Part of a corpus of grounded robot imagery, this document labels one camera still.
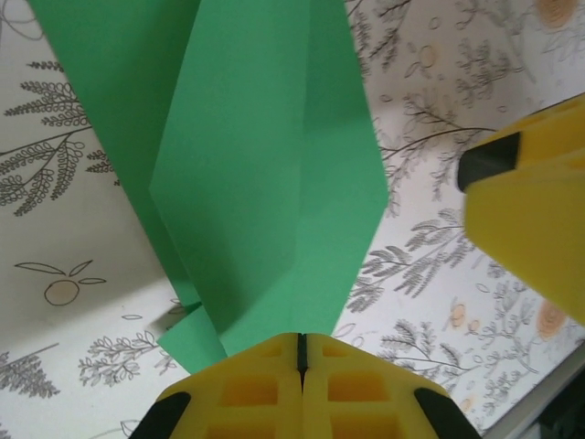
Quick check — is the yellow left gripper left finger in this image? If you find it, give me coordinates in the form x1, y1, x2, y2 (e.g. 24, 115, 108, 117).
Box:
130, 332, 304, 439

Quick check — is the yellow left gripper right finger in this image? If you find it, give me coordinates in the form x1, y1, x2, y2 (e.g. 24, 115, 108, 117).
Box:
303, 332, 481, 439

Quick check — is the green paper sheet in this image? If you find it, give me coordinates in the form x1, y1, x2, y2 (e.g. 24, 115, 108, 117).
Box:
29, 0, 390, 374

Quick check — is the floral patterned table cover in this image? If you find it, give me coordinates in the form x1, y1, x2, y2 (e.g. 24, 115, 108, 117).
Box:
0, 0, 585, 439

